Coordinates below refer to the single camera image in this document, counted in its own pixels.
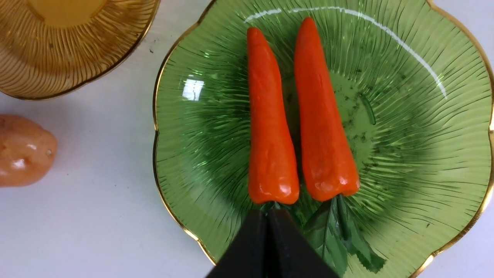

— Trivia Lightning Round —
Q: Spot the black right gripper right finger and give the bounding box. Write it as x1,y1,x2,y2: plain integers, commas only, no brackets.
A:
268,210,339,278

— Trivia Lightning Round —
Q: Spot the green glass flower plate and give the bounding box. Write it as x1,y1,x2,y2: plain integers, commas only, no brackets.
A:
154,0,493,278

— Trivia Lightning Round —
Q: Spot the amber glass flower plate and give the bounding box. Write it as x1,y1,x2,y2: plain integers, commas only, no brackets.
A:
0,0,160,101

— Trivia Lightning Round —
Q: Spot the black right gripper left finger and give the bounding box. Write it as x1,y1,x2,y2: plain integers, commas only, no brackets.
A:
207,210,267,278

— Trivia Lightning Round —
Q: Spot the toy carrot with leaf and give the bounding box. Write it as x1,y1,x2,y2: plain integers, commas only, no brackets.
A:
294,17,386,276
247,27,300,205

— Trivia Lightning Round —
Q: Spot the toy potato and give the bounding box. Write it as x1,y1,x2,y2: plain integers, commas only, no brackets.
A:
0,114,58,188

